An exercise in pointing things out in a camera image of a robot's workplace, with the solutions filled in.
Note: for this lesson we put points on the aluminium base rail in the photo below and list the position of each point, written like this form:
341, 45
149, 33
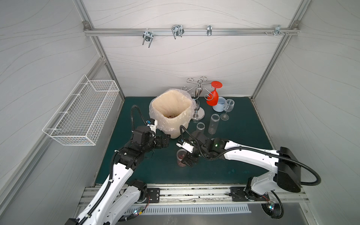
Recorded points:
197, 194

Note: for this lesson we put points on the white wire basket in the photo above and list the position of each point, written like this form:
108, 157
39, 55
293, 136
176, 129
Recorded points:
81, 117

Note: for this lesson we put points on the red plastic wine glass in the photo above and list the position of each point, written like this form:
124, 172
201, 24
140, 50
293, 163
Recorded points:
212, 97

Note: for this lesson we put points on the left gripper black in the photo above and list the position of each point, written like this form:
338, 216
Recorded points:
162, 140

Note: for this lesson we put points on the clear wine glass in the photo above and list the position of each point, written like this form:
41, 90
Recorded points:
228, 107

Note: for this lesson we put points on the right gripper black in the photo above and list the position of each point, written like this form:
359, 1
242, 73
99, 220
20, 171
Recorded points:
190, 157

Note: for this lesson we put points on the chrome glass holder stand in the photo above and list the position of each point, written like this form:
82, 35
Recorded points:
196, 93

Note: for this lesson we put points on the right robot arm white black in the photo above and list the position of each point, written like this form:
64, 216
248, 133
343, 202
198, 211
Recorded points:
284, 171

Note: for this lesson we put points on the metal hook right end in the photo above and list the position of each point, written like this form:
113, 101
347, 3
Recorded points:
277, 32

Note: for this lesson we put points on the white vent strip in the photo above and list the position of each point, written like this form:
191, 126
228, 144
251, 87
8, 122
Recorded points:
210, 209

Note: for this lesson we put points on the metal hook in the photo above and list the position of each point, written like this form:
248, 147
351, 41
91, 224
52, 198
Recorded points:
209, 30
177, 31
147, 37

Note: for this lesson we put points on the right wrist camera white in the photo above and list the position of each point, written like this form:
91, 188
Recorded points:
186, 146

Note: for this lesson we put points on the jar with dried flowers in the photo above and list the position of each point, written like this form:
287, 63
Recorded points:
200, 127

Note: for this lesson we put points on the aluminium top rail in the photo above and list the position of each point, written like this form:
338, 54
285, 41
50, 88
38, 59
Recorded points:
187, 32

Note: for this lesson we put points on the cream trash bin with bag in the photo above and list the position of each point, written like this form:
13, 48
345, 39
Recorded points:
171, 109

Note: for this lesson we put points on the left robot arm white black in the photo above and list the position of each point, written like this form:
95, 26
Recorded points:
109, 206

